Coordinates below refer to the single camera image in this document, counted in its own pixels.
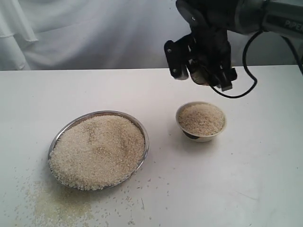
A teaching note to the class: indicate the round steel rice tray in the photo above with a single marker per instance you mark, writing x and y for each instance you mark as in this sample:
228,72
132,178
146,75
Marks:
146,146

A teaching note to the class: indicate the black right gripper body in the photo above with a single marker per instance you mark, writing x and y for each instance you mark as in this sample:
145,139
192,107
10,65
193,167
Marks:
213,48

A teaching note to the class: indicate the rice in cream bowl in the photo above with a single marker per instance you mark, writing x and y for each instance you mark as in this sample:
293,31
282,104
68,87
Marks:
202,119

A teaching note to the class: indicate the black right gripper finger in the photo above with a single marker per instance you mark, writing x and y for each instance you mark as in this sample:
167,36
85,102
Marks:
212,78
226,77

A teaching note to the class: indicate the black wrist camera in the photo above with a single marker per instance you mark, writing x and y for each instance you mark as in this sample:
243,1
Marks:
178,55

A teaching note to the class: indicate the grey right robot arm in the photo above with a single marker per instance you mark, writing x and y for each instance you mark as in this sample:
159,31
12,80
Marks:
210,20

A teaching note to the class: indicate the white cloth backdrop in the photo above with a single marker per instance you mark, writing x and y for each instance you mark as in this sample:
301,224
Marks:
87,34

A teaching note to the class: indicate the brown wooden cup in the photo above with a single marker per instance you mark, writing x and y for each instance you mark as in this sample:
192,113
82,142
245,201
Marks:
197,74

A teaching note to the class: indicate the cream ceramic bowl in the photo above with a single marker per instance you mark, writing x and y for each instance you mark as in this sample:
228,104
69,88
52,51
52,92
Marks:
195,137

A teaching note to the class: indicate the spilled rice on table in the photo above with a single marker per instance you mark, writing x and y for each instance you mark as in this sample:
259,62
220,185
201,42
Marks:
32,198

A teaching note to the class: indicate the rice heap in tray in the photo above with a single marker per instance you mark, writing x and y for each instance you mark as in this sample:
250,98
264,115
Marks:
97,151

